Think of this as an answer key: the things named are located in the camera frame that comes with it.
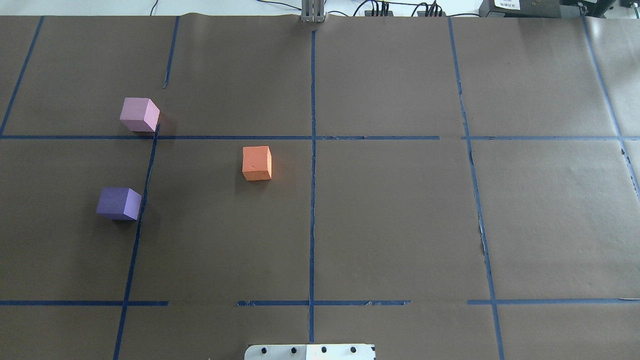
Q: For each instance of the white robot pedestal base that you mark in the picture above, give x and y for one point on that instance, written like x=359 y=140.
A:
x=335 y=351

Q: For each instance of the orange foam block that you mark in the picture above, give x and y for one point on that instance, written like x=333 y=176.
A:
x=257 y=163

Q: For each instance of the black box on table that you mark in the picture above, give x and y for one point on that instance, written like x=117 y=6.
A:
x=549 y=9

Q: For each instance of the dark purple foam block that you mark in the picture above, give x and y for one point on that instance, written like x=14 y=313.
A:
x=119 y=204

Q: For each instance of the light pink foam block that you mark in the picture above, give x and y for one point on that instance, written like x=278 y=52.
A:
x=139 y=114

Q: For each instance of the aluminium frame post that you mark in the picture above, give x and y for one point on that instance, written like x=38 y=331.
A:
x=313 y=11

